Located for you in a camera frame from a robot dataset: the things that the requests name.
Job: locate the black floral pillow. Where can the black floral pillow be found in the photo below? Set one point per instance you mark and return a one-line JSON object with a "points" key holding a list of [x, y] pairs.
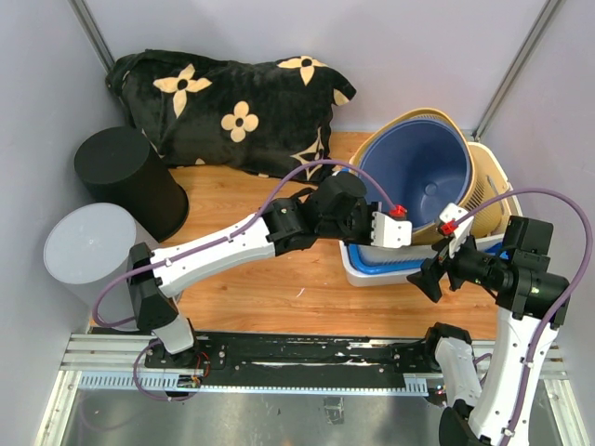
{"points": [[264, 119]]}

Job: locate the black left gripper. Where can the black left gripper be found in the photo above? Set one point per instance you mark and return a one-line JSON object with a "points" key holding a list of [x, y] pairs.
{"points": [[369, 209]]}

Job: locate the black mounting rail plate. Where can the black mounting rail plate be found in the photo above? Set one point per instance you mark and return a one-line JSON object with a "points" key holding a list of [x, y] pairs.
{"points": [[298, 360]]}

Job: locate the yellow slatted basket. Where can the yellow slatted basket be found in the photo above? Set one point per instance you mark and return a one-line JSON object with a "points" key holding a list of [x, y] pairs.
{"points": [[479, 186]]}

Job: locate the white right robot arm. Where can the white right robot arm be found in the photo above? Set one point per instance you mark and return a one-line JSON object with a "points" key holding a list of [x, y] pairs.
{"points": [[495, 410]]}

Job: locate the blue rimmed white tub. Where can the blue rimmed white tub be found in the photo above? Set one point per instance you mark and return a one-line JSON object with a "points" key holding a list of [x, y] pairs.
{"points": [[370, 266]]}

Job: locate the grey bucket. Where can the grey bucket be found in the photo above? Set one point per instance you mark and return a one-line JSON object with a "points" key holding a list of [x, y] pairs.
{"points": [[89, 248]]}

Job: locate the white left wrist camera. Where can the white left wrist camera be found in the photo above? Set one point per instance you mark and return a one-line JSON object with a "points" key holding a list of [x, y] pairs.
{"points": [[391, 230]]}

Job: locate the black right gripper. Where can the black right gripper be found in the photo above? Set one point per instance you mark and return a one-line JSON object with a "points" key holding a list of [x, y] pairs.
{"points": [[433, 267]]}

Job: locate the beige perforated basket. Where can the beige perforated basket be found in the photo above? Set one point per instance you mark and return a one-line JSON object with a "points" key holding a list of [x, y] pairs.
{"points": [[488, 225]]}

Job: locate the black large bucket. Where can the black large bucket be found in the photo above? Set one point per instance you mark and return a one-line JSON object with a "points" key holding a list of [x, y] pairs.
{"points": [[119, 165]]}

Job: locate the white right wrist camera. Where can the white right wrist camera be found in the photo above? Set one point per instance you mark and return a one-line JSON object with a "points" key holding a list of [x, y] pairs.
{"points": [[454, 223]]}

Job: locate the blue bucket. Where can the blue bucket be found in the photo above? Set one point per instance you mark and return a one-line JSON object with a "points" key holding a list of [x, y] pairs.
{"points": [[418, 176]]}

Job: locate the aluminium frame rail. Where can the aluminium frame rail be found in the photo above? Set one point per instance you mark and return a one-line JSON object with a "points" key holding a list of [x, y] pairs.
{"points": [[89, 25], [530, 43]]}

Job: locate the right aluminium frame rail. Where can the right aluminium frame rail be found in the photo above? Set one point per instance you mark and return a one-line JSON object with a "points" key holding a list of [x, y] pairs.
{"points": [[530, 43]]}

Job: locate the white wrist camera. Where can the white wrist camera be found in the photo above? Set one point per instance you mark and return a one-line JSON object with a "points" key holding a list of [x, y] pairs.
{"points": [[391, 230], [454, 223]]}

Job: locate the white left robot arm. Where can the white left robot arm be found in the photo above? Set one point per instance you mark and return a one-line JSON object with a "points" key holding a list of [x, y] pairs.
{"points": [[336, 210]]}

